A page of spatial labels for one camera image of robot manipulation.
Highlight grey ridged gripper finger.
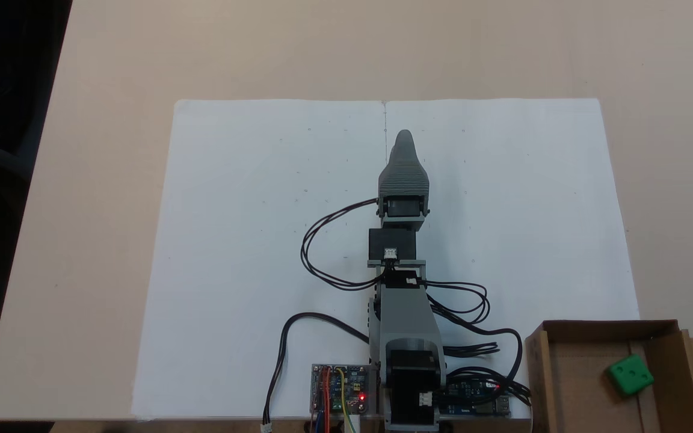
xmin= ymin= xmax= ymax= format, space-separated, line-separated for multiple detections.
xmin=378 ymin=129 xmax=431 ymax=198

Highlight green dice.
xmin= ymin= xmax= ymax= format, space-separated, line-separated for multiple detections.
xmin=608 ymin=354 xmax=655 ymax=397

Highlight white paper sheet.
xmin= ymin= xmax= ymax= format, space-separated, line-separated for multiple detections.
xmin=384 ymin=98 xmax=641 ymax=419
xmin=132 ymin=99 xmax=387 ymax=422

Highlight small multicoloured circuit board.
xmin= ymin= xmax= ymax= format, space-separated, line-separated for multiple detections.
xmin=311 ymin=363 xmax=371 ymax=416

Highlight blue circuit board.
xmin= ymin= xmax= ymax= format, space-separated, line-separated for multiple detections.
xmin=440 ymin=375 xmax=511 ymax=417

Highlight brown cardboard box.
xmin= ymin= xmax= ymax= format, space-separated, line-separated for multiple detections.
xmin=525 ymin=320 xmax=693 ymax=433

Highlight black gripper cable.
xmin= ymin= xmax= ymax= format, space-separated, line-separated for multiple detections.
xmin=300 ymin=198 xmax=384 ymax=292

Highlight black elbow cable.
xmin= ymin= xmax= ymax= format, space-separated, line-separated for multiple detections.
xmin=417 ymin=280 xmax=491 ymax=324

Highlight black cable with white plug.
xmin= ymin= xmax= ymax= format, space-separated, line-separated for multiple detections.
xmin=261 ymin=312 xmax=372 ymax=433

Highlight black shoulder cable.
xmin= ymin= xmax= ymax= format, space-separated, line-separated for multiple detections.
xmin=428 ymin=304 xmax=532 ymax=416

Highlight yellow wire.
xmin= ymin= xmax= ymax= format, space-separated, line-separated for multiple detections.
xmin=336 ymin=367 xmax=358 ymax=433

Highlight red wire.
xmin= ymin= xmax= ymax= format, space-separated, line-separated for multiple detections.
xmin=321 ymin=368 xmax=331 ymax=433

